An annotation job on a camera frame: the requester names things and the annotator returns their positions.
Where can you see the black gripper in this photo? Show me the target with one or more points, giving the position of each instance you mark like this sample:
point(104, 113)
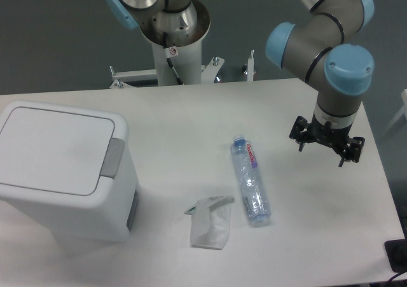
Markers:
point(348, 148)

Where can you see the white push-button trash can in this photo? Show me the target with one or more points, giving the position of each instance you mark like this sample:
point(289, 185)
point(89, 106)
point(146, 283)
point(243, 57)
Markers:
point(69, 169)

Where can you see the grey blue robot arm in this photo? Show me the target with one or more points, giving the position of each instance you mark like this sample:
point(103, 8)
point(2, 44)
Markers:
point(317, 53)

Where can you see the clear plastic water bottle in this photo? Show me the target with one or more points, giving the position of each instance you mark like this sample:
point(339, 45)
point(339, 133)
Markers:
point(252, 190)

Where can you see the black device at edge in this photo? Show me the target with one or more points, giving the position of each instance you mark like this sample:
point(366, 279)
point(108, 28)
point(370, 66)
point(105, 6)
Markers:
point(396, 254)

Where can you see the white frame at right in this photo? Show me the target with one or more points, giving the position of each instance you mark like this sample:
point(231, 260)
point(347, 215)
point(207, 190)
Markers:
point(398, 120)

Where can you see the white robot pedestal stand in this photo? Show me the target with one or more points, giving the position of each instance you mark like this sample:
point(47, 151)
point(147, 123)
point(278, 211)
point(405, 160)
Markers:
point(176, 42)

